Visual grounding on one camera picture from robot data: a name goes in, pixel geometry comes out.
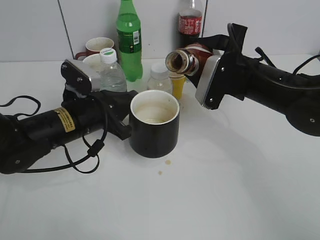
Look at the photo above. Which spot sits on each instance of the white ceramic mug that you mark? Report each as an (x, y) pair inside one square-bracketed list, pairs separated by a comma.
[(94, 62)]

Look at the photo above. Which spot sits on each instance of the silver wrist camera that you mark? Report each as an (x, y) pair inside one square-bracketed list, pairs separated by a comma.
[(80, 78), (210, 91)]

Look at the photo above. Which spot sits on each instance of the dark red mug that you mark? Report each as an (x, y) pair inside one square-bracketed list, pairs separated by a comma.
[(94, 46)]

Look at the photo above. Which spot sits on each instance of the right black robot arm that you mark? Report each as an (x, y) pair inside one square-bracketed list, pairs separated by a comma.
[(295, 96)]

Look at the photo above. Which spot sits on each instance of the yellow paper cup stack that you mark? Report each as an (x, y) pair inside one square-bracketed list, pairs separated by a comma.
[(178, 81)]

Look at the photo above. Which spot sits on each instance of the green soda bottle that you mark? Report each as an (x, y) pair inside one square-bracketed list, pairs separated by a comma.
[(128, 28)]

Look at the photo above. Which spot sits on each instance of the black mug white interior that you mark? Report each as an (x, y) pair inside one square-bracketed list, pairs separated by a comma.
[(154, 120)]

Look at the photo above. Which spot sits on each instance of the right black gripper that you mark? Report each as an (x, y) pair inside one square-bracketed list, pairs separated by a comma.
[(235, 75)]

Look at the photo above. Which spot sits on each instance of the brown Nescafe coffee bottle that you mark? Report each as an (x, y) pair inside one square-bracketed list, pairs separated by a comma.
[(188, 60)]

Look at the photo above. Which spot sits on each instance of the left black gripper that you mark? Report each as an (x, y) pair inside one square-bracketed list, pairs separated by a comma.
[(117, 106)]

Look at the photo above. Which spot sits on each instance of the white cap juice bottle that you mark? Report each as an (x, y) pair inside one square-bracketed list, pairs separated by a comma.
[(159, 78)]

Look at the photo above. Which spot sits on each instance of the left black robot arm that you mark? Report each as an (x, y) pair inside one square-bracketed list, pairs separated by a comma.
[(25, 141)]

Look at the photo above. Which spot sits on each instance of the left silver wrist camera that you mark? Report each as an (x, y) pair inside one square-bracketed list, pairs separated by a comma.
[(80, 78)]

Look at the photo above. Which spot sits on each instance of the cola bottle red label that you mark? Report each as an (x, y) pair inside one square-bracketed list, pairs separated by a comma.
[(189, 23)]

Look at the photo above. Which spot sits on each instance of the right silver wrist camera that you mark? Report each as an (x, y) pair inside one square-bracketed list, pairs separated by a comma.
[(210, 91)]

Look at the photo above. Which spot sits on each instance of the clear water bottle green label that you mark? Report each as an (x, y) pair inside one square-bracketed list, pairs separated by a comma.
[(112, 77)]

